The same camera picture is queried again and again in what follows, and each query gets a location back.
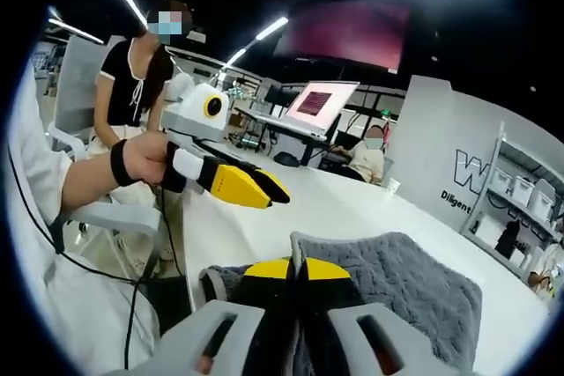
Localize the grey towel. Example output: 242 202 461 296
200 230 485 376

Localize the open white laptop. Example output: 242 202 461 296
255 79 361 142

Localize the white flat box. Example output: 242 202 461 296
474 216 504 250

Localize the person's left hand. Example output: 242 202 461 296
127 132 172 187

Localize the white standing desk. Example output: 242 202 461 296
235 107 336 170

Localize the teal lab apparatus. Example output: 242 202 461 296
222 83 253 102

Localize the black monitor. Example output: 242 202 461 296
263 84 290 107

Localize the grey chair armrest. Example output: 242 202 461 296
55 201 163 237

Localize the white office chair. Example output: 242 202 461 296
47 35 115 161

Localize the black bag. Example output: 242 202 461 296
494 218 522 259

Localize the grey metal shelf rack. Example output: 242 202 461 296
460 119 564 283

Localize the white shelf with storage boxes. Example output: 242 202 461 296
491 164 563 223

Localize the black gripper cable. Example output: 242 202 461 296
156 184 180 283

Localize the black wrist strap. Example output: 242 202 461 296
109 138 134 187

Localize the black device cable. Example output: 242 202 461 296
6 146 146 371

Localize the dark red wall screen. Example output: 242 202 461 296
271 0 411 74

